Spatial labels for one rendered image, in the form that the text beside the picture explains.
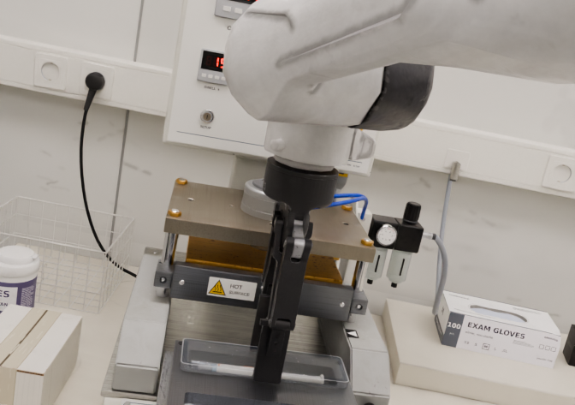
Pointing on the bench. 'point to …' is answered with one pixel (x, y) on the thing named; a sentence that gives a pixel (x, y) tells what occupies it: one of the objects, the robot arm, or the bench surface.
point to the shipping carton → (36, 354)
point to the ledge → (467, 365)
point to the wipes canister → (18, 276)
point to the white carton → (497, 329)
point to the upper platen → (253, 259)
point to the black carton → (570, 347)
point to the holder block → (245, 390)
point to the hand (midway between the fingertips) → (269, 340)
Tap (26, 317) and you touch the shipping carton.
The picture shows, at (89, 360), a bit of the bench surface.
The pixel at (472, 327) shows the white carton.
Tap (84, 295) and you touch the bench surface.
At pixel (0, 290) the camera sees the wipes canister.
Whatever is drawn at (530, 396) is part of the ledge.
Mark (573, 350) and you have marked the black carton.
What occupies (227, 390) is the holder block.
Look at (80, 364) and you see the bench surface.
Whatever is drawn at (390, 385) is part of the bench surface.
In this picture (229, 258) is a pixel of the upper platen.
